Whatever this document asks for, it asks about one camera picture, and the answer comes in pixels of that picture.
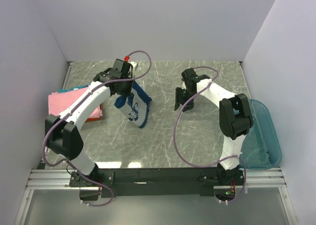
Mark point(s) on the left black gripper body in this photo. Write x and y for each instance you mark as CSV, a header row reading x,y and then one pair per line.
x,y
126,88

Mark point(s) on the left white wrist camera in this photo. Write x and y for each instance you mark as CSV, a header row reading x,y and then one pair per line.
x,y
134,65

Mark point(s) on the teal plastic bin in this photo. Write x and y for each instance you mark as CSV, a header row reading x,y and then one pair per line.
x,y
261,149

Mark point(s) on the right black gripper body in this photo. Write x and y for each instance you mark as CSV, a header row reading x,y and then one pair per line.
x,y
187,96

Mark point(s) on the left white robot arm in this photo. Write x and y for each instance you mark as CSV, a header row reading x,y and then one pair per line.
x,y
62,131

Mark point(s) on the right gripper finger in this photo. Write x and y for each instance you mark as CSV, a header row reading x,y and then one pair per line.
x,y
179,97
189,106

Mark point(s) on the folded pink t shirt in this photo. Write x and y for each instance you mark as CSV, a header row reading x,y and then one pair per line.
x,y
58,102

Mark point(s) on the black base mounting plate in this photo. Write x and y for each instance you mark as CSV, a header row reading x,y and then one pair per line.
x,y
152,181

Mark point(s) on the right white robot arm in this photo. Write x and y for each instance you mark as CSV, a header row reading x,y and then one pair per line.
x,y
235,118

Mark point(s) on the folded orange t shirt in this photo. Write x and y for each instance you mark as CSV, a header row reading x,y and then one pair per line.
x,y
95,115

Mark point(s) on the blue t shirt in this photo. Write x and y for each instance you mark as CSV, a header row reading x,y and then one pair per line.
x,y
135,106

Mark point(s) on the folded teal t shirt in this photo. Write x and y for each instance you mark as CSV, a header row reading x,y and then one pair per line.
x,y
71,89

